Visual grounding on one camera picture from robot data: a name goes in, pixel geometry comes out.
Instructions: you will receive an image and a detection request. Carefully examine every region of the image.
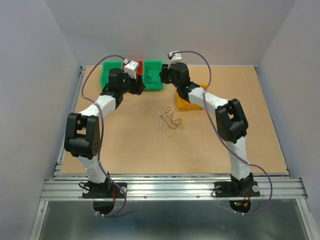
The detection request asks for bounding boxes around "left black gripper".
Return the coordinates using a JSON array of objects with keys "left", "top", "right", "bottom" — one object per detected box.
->
[{"left": 119, "top": 70, "right": 145, "bottom": 96}]

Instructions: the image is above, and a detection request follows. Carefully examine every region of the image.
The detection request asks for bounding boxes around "wire bundle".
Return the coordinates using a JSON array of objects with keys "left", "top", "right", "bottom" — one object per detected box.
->
[{"left": 152, "top": 106, "right": 186, "bottom": 138}]

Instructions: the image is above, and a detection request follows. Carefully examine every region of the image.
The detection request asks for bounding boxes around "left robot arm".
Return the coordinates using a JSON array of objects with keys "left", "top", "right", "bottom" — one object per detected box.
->
[{"left": 64, "top": 64, "right": 145, "bottom": 199}]

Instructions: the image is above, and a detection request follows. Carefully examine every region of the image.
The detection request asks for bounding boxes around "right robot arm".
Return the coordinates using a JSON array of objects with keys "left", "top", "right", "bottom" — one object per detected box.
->
[{"left": 159, "top": 62, "right": 260, "bottom": 198}]

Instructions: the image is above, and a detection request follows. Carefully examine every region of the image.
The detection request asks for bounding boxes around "right green bin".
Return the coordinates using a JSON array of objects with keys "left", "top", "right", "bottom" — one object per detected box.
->
[{"left": 142, "top": 60, "right": 164, "bottom": 91}]

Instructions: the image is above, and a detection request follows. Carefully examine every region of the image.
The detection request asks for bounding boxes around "green bin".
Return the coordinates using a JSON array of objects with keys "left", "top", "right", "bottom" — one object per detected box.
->
[
  {"left": 142, "top": 60, "right": 164, "bottom": 91},
  {"left": 100, "top": 61, "right": 123, "bottom": 90}
]

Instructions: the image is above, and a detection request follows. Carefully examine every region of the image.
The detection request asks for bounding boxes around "red bin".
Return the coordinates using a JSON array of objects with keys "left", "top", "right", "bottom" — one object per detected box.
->
[{"left": 122, "top": 60, "right": 144, "bottom": 77}]

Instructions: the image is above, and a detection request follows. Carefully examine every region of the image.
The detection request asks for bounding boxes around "left green bin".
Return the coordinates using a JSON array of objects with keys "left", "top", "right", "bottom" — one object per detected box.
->
[{"left": 100, "top": 61, "right": 123, "bottom": 90}]

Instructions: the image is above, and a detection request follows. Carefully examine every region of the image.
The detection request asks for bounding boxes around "yellow bin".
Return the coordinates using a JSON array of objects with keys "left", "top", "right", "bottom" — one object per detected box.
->
[{"left": 175, "top": 82, "right": 207, "bottom": 111}]

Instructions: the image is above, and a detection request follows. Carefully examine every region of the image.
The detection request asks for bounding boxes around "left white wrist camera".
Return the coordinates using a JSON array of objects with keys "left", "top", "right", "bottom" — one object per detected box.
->
[{"left": 122, "top": 58, "right": 142, "bottom": 80}]

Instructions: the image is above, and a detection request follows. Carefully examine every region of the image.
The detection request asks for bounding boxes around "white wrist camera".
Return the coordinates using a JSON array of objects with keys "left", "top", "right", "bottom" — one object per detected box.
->
[
  {"left": 167, "top": 51, "right": 182, "bottom": 69},
  {"left": 122, "top": 58, "right": 142, "bottom": 80}
]

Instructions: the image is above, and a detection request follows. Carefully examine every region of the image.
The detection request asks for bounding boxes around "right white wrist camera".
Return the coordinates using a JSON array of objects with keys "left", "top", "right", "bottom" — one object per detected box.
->
[{"left": 167, "top": 51, "right": 182, "bottom": 69}]

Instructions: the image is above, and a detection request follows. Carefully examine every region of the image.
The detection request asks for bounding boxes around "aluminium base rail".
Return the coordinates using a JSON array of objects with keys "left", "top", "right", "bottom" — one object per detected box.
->
[{"left": 40, "top": 174, "right": 308, "bottom": 201}]

